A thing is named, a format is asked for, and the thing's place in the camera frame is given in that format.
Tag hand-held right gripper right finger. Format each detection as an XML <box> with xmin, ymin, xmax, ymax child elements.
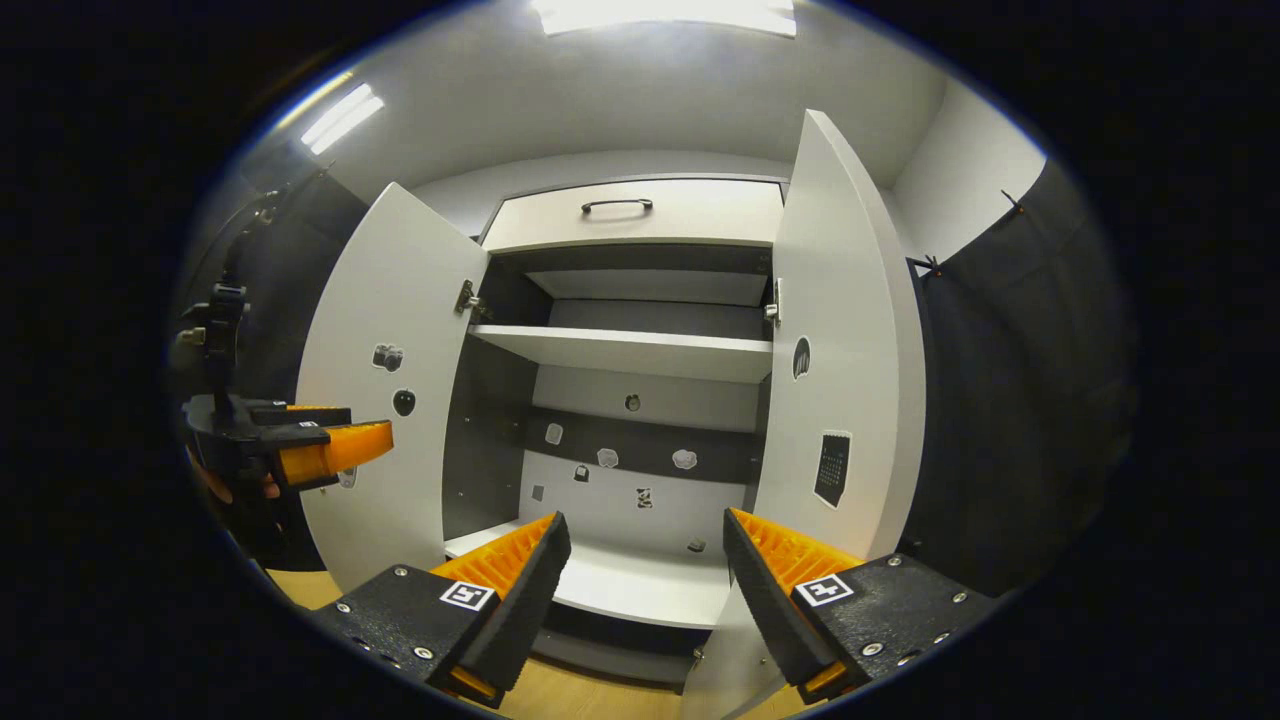
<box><xmin>722</xmin><ymin>508</ymin><xmax>1001</xmax><ymax>706</ymax></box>

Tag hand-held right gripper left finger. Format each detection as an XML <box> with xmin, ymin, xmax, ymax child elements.
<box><xmin>315</xmin><ymin>512</ymin><xmax>573</xmax><ymax>711</ymax></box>

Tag white door with camera sticker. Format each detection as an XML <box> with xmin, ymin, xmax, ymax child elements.
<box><xmin>297</xmin><ymin>182</ymin><xmax>491</xmax><ymax>593</ymax></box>

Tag white door with cherry sticker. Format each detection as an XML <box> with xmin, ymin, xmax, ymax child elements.
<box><xmin>680</xmin><ymin>108</ymin><xmax>926</xmax><ymax>720</ymax></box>

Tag white double-door shoe cabinet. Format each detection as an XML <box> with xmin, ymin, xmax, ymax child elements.
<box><xmin>440</xmin><ymin>173</ymin><xmax>791</xmax><ymax>691</ymax></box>

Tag white cabinet shelf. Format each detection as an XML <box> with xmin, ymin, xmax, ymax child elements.
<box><xmin>468</xmin><ymin>323</ymin><xmax>776</xmax><ymax>384</ymax></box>

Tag narrow ceiling light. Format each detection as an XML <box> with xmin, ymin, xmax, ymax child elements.
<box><xmin>300</xmin><ymin>83</ymin><xmax>386</xmax><ymax>156</ymax></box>

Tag black backdrop cloth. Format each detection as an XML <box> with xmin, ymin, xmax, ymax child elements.
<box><xmin>175</xmin><ymin>160</ymin><xmax>1136</xmax><ymax>601</ymax></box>

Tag row of black backdrop clips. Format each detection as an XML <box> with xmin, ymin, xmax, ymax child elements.
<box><xmin>920</xmin><ymin>190</ymin><xmax>1026</xmax><ymax>276</ymax></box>

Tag large ceiling light panel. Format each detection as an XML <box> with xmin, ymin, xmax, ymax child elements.
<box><xmin>530</xmin><ymin>0</ymin><xmax>798</xmax><ymax>39</ymax></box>

